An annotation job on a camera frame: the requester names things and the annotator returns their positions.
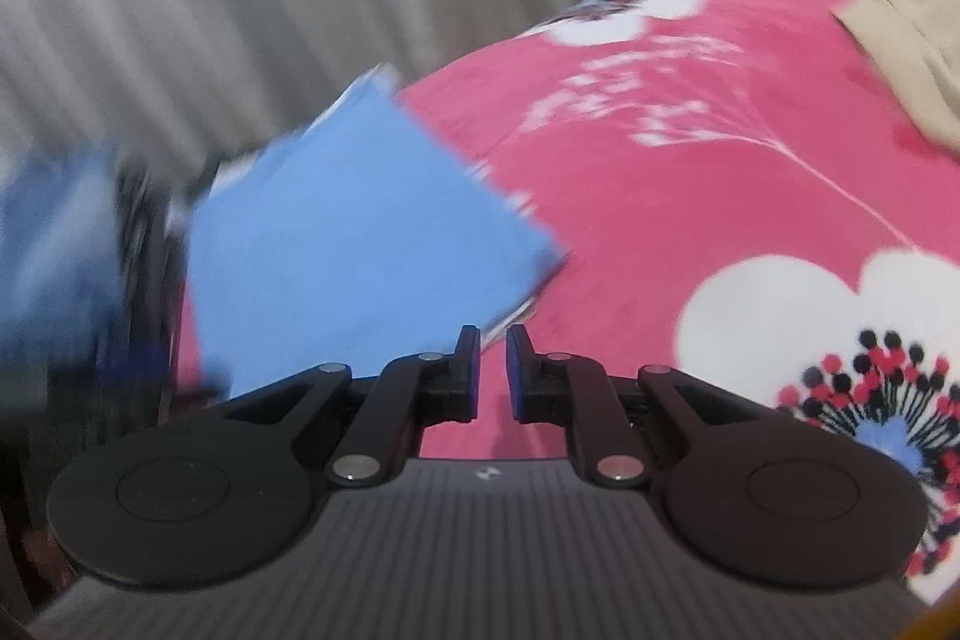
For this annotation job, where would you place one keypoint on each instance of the blue cloth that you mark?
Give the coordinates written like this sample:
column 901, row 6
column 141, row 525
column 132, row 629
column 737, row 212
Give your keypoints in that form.
column 52, row 235

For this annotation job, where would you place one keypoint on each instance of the beige garment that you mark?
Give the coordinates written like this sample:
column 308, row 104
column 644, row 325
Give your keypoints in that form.
column 900, row 10

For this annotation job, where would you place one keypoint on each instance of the pink floral blanket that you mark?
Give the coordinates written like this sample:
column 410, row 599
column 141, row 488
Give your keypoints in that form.
column 675, row 197

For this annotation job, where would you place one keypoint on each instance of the light blue t-shirt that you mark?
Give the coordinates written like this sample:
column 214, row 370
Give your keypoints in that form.
column 360, row 235

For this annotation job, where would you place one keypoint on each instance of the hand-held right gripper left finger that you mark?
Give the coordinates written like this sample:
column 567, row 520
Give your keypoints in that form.
column 471, row 381

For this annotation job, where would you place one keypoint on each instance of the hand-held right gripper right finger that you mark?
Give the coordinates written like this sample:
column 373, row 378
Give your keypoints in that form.
column 514, row 381

